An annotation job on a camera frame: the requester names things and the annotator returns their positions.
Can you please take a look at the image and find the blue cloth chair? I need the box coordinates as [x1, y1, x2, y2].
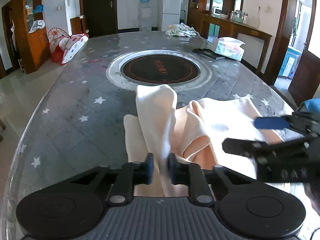
[299, 98, 320, 113]

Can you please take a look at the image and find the white cream garment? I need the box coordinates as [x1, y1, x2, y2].
[124, 85, 281, 197]

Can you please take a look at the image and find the dark wooden door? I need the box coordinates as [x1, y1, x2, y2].
[80, 0, 118, 38]

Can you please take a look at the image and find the grey star quilted table cover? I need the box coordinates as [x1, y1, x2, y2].
[2, 31, 292, 239]

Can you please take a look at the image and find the white refrigerator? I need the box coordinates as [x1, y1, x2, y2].
[158, 0, 181, 31]

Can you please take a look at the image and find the floral crumpled cloth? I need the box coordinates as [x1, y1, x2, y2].
[165, 23, 199, 37]

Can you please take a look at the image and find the wooden shelf cabinet left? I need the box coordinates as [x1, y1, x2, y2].
[11, 0, 50, 74]

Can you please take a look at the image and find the wooden side table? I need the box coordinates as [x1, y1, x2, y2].
[199, 12, 273, 75]

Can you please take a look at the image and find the polka dot play tent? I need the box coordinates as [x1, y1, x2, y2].
[48, 28, 89, 65]

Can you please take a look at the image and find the tissue box pastel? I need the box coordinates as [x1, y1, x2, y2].
[210, 37, 245, 61]

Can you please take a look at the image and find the round black induction cooktop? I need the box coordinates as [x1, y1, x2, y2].
[106, 49, 213, 92]

